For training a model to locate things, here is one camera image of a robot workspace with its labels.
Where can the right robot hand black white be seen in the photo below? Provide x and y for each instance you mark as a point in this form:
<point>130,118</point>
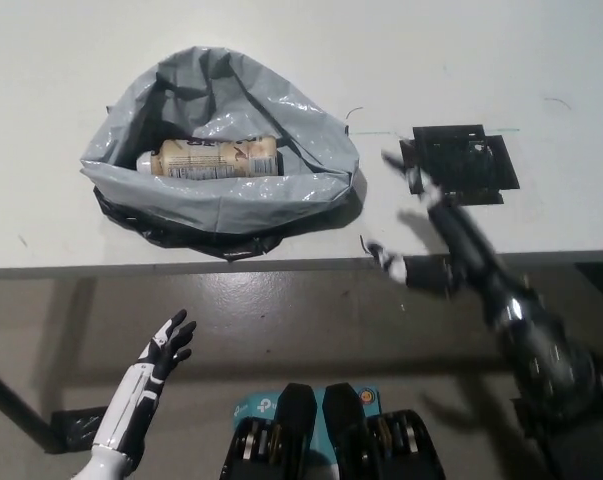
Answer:
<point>461,250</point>

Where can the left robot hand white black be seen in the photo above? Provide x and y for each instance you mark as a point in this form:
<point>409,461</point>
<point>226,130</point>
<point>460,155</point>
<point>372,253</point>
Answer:
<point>148,385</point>

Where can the beige protein shake bottle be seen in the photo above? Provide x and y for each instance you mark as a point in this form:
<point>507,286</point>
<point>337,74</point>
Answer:
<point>211,157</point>

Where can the grey plastic bag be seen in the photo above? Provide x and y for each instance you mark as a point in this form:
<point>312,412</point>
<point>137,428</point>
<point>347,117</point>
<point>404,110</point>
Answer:
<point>261,195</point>

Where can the black tape square patch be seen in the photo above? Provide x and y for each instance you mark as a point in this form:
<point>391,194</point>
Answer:
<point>486,165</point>

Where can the teal cardboard box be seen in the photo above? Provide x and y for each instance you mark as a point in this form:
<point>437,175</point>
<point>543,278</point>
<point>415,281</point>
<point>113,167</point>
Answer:
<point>261,400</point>

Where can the black metal table leg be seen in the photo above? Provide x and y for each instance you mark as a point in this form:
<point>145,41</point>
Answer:
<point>11,395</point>

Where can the black robot body blocks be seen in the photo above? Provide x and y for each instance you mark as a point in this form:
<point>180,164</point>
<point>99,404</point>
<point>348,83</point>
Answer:
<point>291,450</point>

